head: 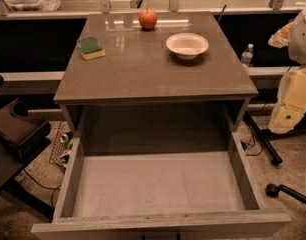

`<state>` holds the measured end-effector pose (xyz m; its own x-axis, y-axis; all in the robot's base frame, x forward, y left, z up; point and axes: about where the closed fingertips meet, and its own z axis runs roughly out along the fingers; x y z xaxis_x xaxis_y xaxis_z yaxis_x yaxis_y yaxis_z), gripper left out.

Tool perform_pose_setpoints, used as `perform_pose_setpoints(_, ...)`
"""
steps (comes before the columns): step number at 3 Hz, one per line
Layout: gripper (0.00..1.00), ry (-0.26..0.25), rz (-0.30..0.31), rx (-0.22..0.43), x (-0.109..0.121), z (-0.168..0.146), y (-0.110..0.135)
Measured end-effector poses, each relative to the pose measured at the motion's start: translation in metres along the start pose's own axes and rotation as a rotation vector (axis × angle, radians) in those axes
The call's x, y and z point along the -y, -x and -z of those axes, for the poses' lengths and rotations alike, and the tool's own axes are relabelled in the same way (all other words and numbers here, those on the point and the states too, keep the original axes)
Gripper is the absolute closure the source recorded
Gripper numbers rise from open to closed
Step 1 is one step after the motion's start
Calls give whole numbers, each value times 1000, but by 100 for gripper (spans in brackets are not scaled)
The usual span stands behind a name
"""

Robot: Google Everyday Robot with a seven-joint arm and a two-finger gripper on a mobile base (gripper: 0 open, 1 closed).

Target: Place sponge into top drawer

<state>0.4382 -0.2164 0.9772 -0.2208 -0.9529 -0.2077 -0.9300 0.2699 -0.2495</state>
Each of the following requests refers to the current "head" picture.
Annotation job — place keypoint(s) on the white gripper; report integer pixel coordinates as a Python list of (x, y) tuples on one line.
[(302, 39)]

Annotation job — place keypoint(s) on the green and yellow sponge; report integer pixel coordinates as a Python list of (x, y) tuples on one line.
[(90, 48)]

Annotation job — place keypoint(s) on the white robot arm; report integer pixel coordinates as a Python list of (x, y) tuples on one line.
[(297, 41)]

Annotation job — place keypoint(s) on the grey cabinet with glossy top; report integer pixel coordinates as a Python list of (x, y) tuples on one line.
[(140, 98)]

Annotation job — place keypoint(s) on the open grey top drawer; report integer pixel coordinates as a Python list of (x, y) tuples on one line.
[(184, 196)]

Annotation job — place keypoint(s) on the clear plastic water bottle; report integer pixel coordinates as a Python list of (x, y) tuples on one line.
[(247, 55)]

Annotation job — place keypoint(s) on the black office chair base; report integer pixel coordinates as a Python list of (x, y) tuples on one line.
[(272, 190)]

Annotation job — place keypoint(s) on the white bowl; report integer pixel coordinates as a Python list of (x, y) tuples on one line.
[(187, 46)]

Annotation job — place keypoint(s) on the red apple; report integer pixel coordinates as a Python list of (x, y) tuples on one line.
[(147, 19)]

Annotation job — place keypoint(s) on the dark brown chair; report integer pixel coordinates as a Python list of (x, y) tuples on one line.
[(22, 139)]

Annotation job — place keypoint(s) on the wire mesh basket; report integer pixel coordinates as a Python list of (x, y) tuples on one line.
[(62, 147)]

